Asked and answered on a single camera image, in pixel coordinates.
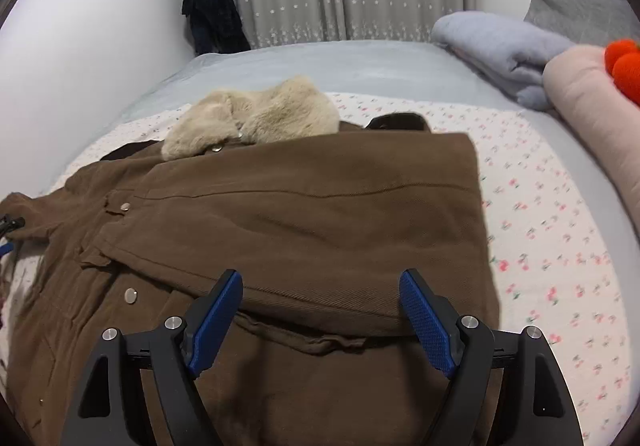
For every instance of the grey bed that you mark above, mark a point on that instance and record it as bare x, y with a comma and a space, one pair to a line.
325, 60

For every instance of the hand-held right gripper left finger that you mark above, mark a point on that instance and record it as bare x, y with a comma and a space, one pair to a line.
215, 321

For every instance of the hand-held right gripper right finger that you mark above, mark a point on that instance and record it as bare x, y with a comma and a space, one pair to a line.
425, 326

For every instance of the pink pillow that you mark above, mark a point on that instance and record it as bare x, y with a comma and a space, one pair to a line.
585, 100

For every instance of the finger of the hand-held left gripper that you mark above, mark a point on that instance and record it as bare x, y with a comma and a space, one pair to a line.
11, 223
5, 249

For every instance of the orange pumpkin cushion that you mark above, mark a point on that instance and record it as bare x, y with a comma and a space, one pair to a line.
625, 70

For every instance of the light blue folded blanket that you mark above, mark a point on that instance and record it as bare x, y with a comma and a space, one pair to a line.
490, 45

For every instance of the brown coat with fur collar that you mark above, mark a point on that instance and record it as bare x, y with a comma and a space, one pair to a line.
300, 226

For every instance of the cherry print bed sheet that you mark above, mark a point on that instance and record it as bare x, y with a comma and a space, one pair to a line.
550, 251

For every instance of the dark hanging clothes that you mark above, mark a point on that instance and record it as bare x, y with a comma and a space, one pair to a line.
212, 5

